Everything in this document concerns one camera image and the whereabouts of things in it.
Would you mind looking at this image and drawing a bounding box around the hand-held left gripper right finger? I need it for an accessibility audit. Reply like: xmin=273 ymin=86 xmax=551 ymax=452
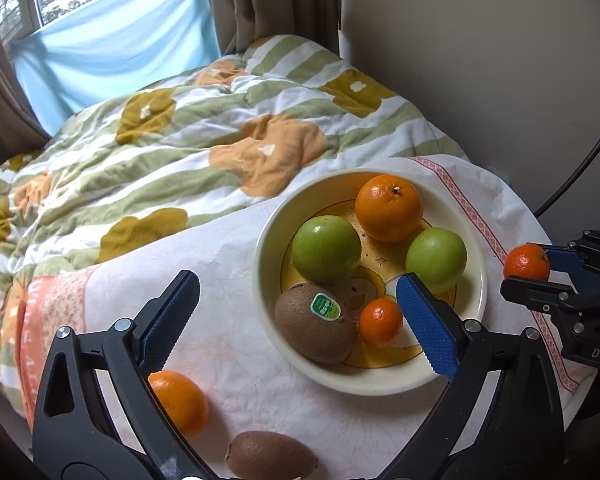
xmin=380 ymin=272 xmax=566 ymax=480

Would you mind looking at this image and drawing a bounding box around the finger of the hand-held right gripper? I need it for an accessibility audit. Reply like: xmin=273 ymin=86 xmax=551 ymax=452
xmin=545 ymin=230 xmax=600 ymax=287
xmin=500 ymin=276 xmax=577 ymax=322

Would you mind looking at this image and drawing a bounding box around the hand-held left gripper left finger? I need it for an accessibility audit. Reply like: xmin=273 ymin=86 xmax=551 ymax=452
xmin=31 ymin=269 xmax=216 ymax=480

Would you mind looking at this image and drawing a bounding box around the small mandarin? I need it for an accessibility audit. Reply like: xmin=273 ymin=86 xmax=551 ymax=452
xmin=358 ymin=298 xmax=404 ymax=348
xmin=503 ymin=243 xmax=551 ymax=282

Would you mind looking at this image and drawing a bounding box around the green apple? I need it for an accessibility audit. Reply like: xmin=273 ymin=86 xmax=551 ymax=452
xmin=292 ymin=215 xmax=362 ymax=282
xmin=405 ymin=227 xmax=468 ymax=293

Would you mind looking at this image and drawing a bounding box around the large orange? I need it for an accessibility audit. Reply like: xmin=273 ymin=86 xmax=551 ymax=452
xmin=355 ymin=174 xmax=424 ymax=243
xmin=147 ymin=370 xmax=210 ymax=438

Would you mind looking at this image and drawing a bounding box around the cream yellow duck bowl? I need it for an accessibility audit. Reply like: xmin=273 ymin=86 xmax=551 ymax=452
xmin=254 ymin=167 xmax=488 ymax=397

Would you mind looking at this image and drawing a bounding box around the kiwi with green sticker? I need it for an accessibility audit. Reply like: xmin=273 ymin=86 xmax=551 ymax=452
xmin=274 ymin=282 xmax=358 ymax=365

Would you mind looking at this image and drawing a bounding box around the brown kiwi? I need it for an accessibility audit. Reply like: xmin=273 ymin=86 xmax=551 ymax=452
xmin=225 ymin=430 xmax=319 ymax=480

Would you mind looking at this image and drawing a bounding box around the white pink-bordered tablecloth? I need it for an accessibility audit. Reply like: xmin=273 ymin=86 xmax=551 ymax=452
xmin=15 ymin=155 xmax=598 ymax=480

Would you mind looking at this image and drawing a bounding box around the floral striped blanket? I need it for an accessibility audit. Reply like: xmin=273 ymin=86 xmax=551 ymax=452
xmin=0 ymin=35 xmax=468 ymax=411

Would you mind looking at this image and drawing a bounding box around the brown curtain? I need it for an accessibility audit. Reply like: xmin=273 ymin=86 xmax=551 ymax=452
xmin=0 ymin=10 xmax=51 ymax=161
xmin=200 ymin=0 xmax=343 ymax=56

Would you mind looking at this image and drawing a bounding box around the light blue cloth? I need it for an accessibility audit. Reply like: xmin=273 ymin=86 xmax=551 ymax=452
xmin=11 ymin=0 xmax=221 ymax=133

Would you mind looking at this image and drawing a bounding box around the black cable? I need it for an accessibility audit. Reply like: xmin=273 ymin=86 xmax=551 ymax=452
xmin=532 ymin=102 xmax=600 ymax=216

